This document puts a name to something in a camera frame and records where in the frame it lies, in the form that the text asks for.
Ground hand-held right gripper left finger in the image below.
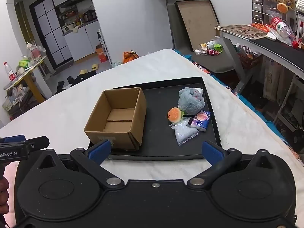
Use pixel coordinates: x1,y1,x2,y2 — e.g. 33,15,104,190
36,140,125,190

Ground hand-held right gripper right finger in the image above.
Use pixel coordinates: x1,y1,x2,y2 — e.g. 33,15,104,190
187,141,275,190

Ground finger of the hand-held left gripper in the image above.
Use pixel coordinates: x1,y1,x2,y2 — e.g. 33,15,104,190
22,136,50,152
0,135,26,145

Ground purple tissue pack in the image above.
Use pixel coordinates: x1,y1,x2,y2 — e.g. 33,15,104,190
187,111,211,132

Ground clear bag of white beads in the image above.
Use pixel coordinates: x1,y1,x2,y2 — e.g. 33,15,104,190
169,117,200,146

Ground brown cardboard box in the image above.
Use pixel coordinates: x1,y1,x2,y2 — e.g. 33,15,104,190
84,87,147,151

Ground burger plush toy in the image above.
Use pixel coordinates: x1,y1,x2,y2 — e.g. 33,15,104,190
167,107,185,124

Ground grey plush toy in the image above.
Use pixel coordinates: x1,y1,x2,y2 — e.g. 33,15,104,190
178,87,206,116

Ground black plastic tray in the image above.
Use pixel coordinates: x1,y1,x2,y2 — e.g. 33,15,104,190
87,77,223,161

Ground person's left hand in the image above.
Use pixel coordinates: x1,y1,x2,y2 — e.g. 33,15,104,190
0,178,10,215

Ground yellow side table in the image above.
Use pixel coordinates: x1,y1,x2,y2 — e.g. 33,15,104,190
5,56,47,103

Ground upright bottle with red label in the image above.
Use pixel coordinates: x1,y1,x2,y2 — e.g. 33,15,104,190
3,62,15,82

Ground black backpack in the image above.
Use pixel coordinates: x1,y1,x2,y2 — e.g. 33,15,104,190
71,71,97,86

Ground dark grey padded bench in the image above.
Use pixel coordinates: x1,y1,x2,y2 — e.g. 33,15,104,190
166,2,238,74

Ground clear glass jar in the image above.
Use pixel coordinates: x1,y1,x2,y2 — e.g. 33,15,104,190
26,41,40,61

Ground orange cardboard box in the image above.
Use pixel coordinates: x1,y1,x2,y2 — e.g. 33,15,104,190
95,45,108,63

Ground orange bag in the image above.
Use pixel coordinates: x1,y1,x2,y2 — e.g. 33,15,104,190
123,51,139,64

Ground red basket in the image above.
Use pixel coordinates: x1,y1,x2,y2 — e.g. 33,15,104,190
237,47,262,70

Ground white narrow rack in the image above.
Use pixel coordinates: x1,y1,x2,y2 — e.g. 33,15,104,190
97,28,112,64

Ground white and yellow canister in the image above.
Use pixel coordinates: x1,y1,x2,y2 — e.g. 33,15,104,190
199,41,215,50

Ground white kitchen base cabinet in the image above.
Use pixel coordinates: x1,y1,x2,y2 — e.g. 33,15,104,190
63,20,103,62

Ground black glass panel door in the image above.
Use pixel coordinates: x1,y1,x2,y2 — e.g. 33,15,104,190
29,0,73,68

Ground white desk with black mat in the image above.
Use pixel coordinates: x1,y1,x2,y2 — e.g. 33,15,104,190
214,24,304,95

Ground flat cardboard sheet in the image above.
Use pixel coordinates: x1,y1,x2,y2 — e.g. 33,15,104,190
217,24,268,40

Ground red packet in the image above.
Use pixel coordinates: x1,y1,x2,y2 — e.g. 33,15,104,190
249,23,272,33

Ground plastic bottle with red label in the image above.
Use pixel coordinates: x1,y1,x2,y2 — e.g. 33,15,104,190
268,15,299,46

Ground grey drawer organizer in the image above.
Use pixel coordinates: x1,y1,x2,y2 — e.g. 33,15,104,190
251,0,290,26

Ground orange round plush toy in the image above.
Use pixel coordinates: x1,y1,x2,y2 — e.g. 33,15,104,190
277,3,290,14

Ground brown board with black frame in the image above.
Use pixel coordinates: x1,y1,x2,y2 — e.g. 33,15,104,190
174,0,221,52

